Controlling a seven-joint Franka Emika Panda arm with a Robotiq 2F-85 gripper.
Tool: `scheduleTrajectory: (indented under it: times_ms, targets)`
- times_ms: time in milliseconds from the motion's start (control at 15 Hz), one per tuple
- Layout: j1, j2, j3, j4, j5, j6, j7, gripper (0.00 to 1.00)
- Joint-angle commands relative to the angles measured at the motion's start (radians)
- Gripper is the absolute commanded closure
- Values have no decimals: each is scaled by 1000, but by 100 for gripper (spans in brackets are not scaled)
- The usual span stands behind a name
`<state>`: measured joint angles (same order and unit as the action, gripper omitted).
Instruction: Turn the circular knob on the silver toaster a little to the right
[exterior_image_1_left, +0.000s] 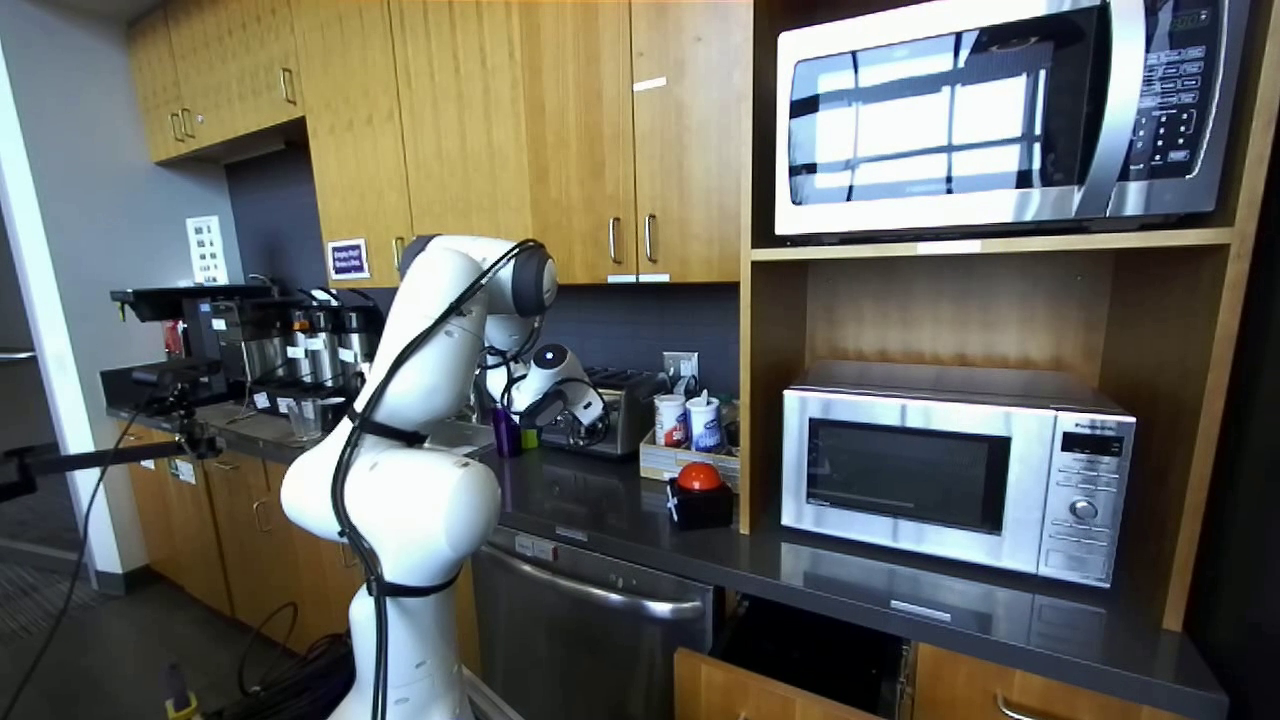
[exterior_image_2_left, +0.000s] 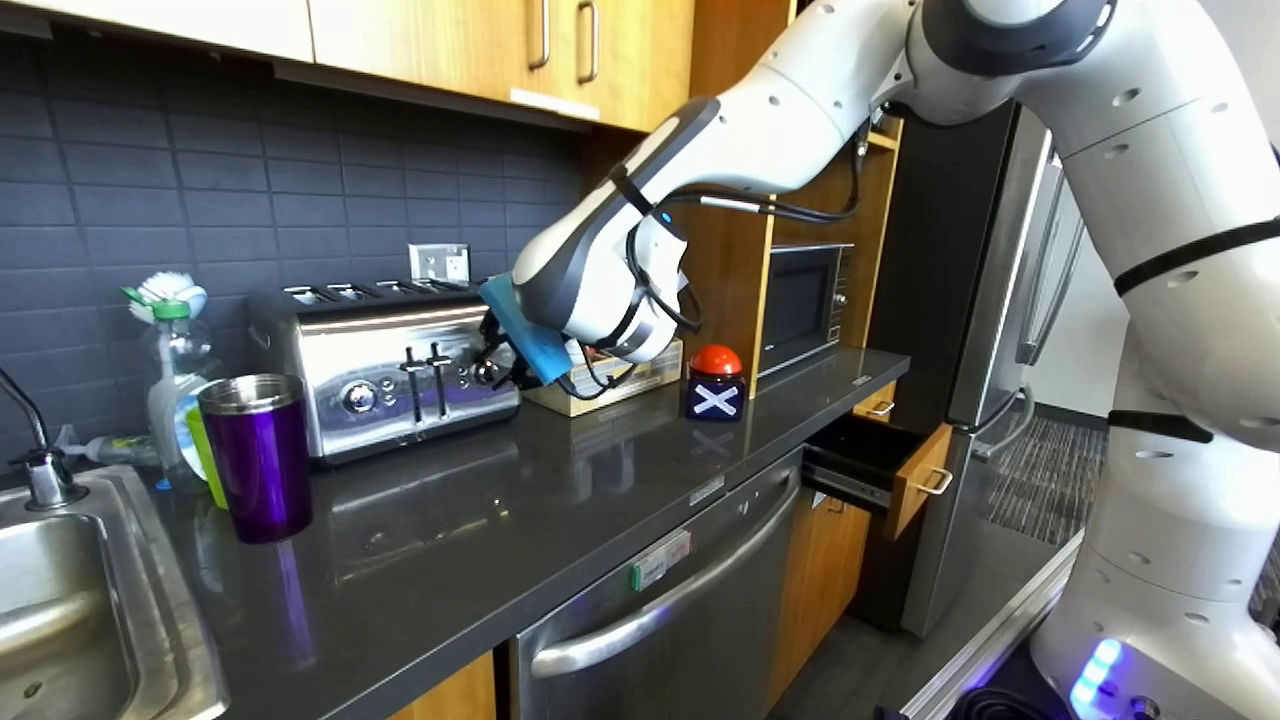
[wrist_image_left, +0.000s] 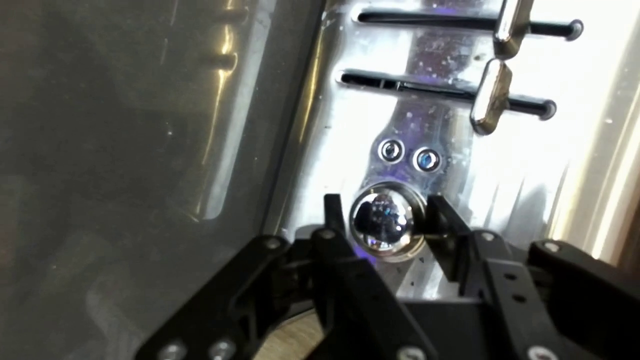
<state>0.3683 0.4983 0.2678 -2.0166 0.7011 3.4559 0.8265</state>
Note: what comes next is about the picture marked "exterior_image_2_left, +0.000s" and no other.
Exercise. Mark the wooden upper cabinets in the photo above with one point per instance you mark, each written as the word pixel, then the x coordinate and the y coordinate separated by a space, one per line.
pixel 401 33

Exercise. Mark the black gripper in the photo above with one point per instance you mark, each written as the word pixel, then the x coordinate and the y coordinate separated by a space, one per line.
pixel 507 362

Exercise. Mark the wooden cabinet door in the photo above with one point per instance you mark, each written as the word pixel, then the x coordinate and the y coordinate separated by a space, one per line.
pixel 818 586

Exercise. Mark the purple tumbler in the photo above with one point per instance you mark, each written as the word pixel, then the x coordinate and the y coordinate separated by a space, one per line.
pixel 262 464

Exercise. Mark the red button black box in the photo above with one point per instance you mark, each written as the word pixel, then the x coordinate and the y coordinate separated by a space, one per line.
pixel 718 387

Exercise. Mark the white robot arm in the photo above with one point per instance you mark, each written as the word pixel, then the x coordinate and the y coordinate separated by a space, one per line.
pixel 800 107

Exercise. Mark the wooden lower cabinets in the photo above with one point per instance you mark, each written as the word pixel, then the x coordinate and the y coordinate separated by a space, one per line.
pixel 455 692

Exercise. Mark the steel sink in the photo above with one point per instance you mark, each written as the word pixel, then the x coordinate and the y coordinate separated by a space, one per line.
pixel 82 613

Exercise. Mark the wooden shelf unit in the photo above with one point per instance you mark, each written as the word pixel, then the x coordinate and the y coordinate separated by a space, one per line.
pixel 725 264

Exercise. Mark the open wooden drawer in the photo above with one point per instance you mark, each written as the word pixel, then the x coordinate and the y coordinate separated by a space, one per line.
pixel 921 494

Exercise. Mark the steel refrigerator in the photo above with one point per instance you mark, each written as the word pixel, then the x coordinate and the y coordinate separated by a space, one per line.
pixel 960 333

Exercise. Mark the steel dishwasher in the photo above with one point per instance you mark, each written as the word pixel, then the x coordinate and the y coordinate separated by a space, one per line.
pixel 664 627

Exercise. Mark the dark ribbed floor mat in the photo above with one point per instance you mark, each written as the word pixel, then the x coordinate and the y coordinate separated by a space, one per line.
pixel 1046 474

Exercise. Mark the small silver microwave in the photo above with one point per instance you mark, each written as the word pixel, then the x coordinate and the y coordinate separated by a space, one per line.
pixel 800 310

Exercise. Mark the wooden cabinets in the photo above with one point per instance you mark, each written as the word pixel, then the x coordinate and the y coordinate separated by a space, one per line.
pixel 401 33
pixel 455 692

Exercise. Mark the black toaster lever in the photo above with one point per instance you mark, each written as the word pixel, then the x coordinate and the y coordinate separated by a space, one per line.
pixel 416 387
pixel 442 383

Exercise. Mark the round silver toaster knob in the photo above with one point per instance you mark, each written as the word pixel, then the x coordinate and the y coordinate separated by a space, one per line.
pixel 359 399

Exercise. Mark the white wall outlet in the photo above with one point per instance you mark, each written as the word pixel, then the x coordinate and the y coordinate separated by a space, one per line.
pixel 438 264

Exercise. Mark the clear soap bottle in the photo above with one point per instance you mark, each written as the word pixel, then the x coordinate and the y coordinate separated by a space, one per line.
pixel 166 387

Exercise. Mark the light wooden tray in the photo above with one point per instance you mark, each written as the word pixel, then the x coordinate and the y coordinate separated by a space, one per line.
pixel 655 375

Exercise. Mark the grey green dish brush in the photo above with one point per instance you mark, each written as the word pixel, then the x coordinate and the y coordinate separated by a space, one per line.
pixel 112 450

